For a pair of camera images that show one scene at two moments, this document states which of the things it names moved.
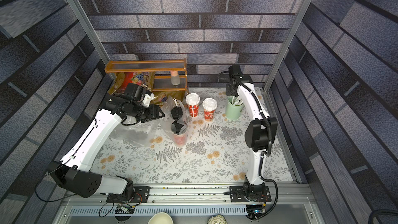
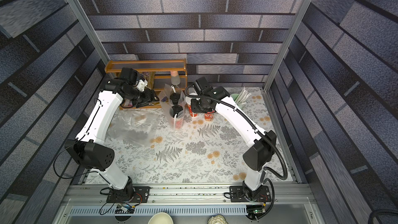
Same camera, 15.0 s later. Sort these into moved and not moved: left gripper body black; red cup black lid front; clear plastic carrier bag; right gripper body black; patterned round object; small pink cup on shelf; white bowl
Moved: left gripper body black; clear plastic carrier bag; right gripper body black; red cup black lid front
Not moved: patterned round object; small pink cup on shelf; white bowl
